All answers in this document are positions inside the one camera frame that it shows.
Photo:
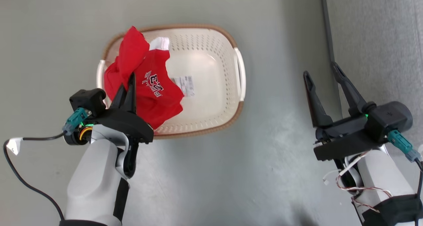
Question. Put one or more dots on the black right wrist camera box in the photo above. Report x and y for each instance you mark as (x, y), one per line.
(393, 117)

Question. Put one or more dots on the grey fabric sofa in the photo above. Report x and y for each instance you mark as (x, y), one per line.
(380, 37)

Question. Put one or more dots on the red white sports shirt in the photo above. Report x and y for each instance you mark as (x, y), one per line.
(155, 100)

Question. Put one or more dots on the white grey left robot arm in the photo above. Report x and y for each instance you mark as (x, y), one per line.
(92, 179)

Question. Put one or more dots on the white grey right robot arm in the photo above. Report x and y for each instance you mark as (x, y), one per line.
(383, 176)

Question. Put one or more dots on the white printed paper label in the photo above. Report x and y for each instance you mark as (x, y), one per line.
(185, 85)

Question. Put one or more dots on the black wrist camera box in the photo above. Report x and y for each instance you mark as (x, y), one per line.
(87, 100)
(393, 117)

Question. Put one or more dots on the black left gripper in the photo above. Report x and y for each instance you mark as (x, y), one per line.
(125, 123)

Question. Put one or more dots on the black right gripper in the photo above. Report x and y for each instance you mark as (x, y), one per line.
(347, 136)

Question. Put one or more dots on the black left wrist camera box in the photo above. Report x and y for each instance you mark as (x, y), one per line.
(87, 100)

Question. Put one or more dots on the white plastic laundry basket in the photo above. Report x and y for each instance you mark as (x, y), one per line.
(211, 70)

